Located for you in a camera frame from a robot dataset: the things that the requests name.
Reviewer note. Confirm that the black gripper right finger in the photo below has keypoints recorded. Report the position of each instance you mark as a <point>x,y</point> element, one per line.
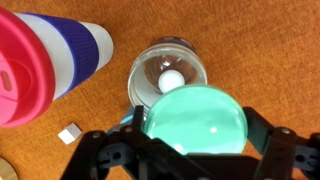
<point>283,153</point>

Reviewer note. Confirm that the small white cube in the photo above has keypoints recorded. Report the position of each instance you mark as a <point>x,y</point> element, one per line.
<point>70,133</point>

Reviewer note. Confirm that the wooden round object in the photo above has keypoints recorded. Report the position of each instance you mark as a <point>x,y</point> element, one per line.
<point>6,170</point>

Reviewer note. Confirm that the white ball inside jar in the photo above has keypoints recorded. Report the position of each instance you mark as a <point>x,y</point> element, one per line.
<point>171,81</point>

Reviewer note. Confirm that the white blue cup pink lid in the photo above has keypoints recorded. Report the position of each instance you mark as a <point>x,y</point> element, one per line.
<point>50,60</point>

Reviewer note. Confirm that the orange fabric couch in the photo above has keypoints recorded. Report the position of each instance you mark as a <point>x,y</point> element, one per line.
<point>233,40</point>

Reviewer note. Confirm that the clear glass jar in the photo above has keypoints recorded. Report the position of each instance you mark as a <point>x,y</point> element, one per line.
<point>143,83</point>

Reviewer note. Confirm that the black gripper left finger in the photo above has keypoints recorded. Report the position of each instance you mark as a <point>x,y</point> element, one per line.
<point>110,153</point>

